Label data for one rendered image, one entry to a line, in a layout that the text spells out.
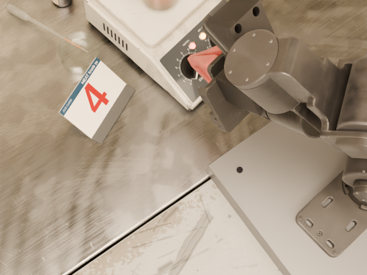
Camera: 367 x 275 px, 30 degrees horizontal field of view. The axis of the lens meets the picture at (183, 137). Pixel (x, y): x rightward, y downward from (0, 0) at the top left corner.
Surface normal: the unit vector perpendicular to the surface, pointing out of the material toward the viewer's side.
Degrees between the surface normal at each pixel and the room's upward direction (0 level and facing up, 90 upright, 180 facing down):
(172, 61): 30
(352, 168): 61
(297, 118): 74
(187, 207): 0
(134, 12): 0
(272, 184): 4
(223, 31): 90
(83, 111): 40
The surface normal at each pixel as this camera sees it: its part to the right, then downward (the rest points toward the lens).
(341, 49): 0.07, -0.32
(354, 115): -0.61, -0.40
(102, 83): 0.61, 0.07
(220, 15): -0.41, -0.66
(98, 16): -0.68, 0.68
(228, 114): 0.61, 0.31
